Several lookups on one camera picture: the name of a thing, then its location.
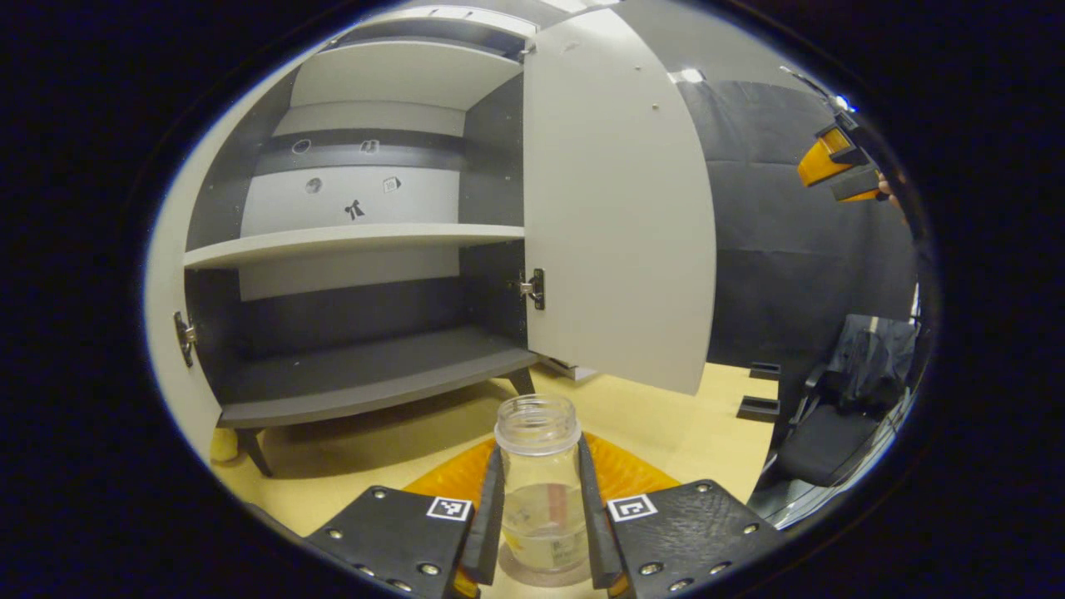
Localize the clear glass bottle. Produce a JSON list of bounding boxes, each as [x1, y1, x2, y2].
[[495, 394, 593, 575]]

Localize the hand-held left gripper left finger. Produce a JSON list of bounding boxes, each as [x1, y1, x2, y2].
[[304, 438, 507, 599]]

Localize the white cabinet shelf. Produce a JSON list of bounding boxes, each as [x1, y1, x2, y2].
[[183, 223, 527, 271], [291, 37, 527, 111]]

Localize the dark cloth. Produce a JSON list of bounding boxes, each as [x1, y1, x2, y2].
[[832, 314, 918, 408]]

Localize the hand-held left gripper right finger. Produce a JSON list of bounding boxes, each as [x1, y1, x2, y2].
[[577, 433, 787, 599]]

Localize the black office chair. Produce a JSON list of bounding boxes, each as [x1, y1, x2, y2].
[[765, 358, 916, 492]]

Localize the grey cabinet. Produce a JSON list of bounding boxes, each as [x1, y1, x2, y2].
[[179, 4, 546, 479]]

